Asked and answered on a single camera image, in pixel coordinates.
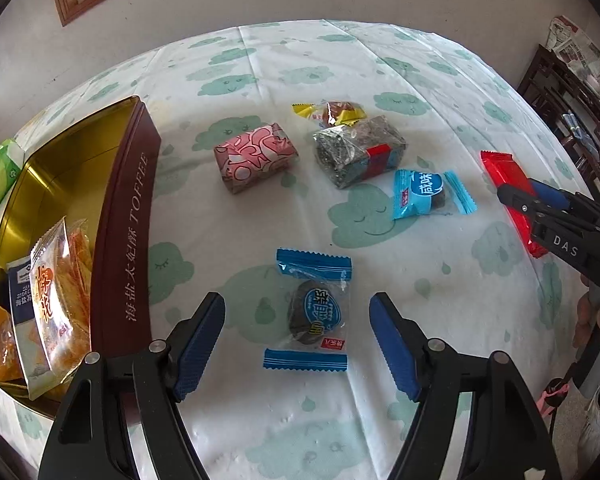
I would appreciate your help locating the dark wooden chair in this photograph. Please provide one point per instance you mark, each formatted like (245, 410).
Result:
(545, 85)

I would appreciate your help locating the navy cracker packet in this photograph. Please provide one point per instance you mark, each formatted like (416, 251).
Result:
(22, 290)

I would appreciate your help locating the blue dark snack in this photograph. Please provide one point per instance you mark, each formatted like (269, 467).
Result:
(315, 312)
(425, 192)

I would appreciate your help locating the maroon and gold tin box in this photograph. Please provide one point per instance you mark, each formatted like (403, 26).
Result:
(125, 240)

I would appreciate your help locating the pink patterned snack pack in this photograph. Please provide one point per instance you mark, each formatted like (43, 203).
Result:
(255, 157)

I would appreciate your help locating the clear fried dough twist packet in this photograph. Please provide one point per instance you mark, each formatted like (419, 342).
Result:
(55, 305)

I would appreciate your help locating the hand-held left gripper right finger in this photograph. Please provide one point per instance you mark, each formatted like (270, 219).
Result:
(392, 350)

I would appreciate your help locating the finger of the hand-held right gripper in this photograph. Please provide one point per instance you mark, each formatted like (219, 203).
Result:
(517, 197)
(550, 192)

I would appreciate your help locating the stack of newspapers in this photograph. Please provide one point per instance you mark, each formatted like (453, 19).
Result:
(575, 45)

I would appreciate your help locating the orange snack packet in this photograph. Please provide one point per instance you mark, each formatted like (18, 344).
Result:
(2, 345)

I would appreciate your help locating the yellow round cake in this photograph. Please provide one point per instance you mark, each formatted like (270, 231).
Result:
(337, 111)

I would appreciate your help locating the red snack packet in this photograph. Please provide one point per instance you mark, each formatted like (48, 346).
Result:
(505, 175)

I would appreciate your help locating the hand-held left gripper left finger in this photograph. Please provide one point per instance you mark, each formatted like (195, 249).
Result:
(200, 350)

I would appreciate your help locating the grey snack pack red band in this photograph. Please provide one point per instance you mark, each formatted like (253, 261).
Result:
(350, 152)

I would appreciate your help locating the person's right hand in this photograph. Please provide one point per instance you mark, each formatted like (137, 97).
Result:
(587, 320)

